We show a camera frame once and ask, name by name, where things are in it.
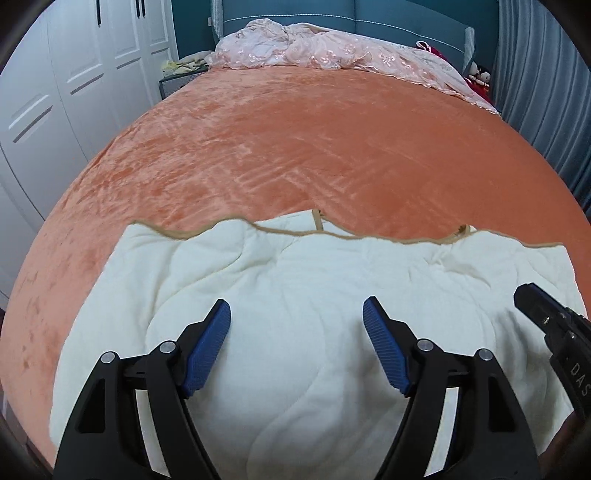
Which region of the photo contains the pale yellow cloth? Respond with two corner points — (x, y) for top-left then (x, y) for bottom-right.
(161, 50), (216, 75)

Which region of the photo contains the dark nightstand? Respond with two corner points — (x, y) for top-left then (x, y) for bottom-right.
(159, 69), (209, 100)

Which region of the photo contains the cream quilted jacket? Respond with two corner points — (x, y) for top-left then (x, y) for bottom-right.
(48, 208), (585, 480)

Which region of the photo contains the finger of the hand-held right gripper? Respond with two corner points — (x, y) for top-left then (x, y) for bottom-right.
(513, 283), (562, 334)

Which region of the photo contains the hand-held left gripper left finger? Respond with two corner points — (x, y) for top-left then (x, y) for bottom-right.
(53, 298), (232, 480)

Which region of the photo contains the blue-grey curtain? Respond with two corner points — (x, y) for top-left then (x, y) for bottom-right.
(491, 0), (591, 217)

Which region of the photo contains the orange plush blanket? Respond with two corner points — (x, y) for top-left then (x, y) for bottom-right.
(0, 65), (591, 468)

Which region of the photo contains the pink embroidered quilt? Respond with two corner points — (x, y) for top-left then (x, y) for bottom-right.
(203, 19), (502, 116)

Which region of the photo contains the blue upholstered headboard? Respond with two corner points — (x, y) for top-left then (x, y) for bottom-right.
(210, 0), (476, 75)

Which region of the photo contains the white wardrobe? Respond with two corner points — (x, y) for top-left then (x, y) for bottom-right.
(0, 0), (174, 303)

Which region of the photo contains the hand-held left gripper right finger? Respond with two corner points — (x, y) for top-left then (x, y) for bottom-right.
(362, 295), (542, 480)

